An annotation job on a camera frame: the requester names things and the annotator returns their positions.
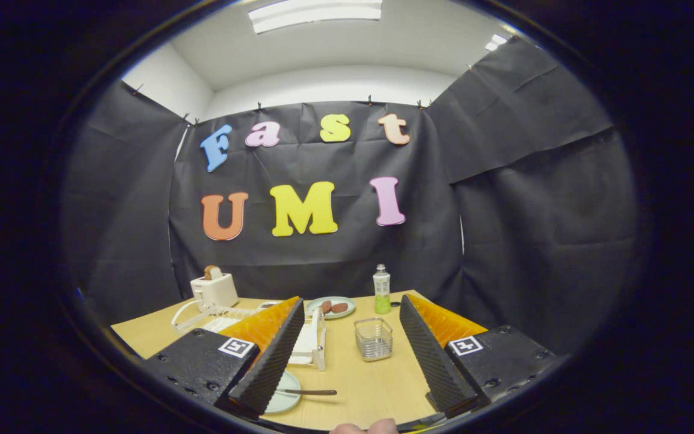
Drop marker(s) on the green drink bottle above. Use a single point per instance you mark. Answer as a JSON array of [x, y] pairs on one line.
[[382, 289]]

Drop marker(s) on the small white sauce dish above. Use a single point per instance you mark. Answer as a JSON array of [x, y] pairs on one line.
[[267, 304]]

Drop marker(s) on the pale green plate with patties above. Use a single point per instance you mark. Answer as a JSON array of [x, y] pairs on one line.
[[350, 300]]

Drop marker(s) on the white dish rack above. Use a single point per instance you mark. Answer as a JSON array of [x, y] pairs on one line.
[[311, 345]]

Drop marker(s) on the dark wooden spoon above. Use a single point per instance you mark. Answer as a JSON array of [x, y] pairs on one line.
[[314, 392]]

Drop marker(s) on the black backdrop cloth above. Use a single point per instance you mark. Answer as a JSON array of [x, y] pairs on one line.
[[522, 229]]

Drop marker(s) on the brown meat patty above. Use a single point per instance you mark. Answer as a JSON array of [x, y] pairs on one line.
[[326, 307], [340, 307]]

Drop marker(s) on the small ceiling light panel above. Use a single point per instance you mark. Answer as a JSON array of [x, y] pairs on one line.
[[495, 42]]

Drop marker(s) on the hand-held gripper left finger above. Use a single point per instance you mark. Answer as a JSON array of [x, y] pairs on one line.
[[268, 367]]

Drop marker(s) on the long ceiling light panel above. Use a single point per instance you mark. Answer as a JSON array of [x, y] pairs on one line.
[[317, 15]]

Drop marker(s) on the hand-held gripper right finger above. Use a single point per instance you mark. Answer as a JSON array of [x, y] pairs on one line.
[[434, 361]]

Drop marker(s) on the toast slice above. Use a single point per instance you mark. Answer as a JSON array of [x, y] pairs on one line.
[[212, 272]]

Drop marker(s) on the white toaster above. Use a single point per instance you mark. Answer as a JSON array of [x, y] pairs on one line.
[[215, 290]]

